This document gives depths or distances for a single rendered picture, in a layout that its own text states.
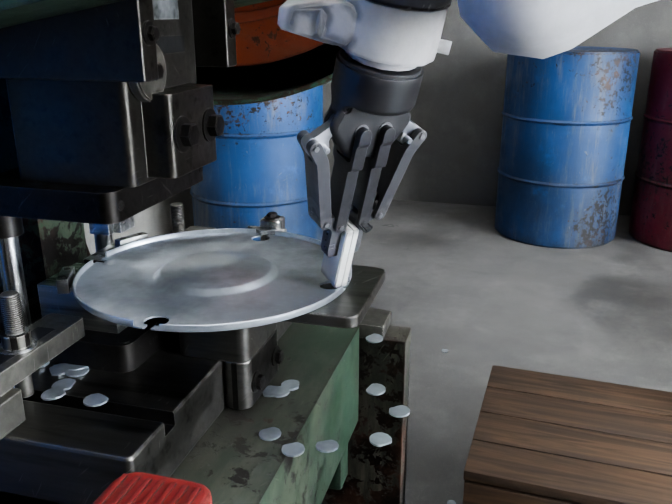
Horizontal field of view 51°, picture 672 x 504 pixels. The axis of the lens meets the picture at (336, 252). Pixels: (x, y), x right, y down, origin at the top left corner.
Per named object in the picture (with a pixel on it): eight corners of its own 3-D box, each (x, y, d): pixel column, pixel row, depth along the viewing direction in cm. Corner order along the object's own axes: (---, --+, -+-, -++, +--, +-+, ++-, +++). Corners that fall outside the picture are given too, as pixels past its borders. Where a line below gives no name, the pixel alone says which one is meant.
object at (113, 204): (208, 199, 84) (206, 153, 82) (117, 251, 66) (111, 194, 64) (90, 190, 88) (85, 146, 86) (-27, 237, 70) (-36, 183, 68)
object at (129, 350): (214, 299, 88) (213, 276, 87) (130, 374, 70) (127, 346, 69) (102, 286, 92) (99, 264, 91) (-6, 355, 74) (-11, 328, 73)
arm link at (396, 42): (472, 9, 55) (453, 75, 58) (384, -38, 63) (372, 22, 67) (338, 9, 49) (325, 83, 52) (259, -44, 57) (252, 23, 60)
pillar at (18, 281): (36, 321, 75) (16, 193, 70) (22, 330, 73) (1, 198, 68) (18, 319, 75) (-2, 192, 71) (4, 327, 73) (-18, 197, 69)
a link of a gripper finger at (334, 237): (346, 213, 67) (319, 217, 65) (337, 255, 70) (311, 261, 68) (338, 205, 68) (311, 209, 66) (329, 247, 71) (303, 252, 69)
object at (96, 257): (185, 282, 86) (182, 246, 84) (118, 333, 72) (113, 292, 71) (119, 275, 88) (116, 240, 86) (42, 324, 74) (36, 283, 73)
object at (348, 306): (384, 372, 82) (387, 263, 77) (355, 439, 69) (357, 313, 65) (188, 347, 88) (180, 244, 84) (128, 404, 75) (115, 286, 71)
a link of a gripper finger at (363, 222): (360, 109, 64) (373, 108, 65) (341, 212, 70) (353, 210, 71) (383, 128, 61) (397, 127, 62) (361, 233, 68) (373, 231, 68)
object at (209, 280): (9, 312, 66) (7, 304, 66) (162, 226, 92) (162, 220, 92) (301, 351, 59) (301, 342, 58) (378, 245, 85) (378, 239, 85)
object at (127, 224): (139, 223, 79) (136, 191, 78) (116, 236, 74) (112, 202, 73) (114, 221, 80) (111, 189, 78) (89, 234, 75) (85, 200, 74)
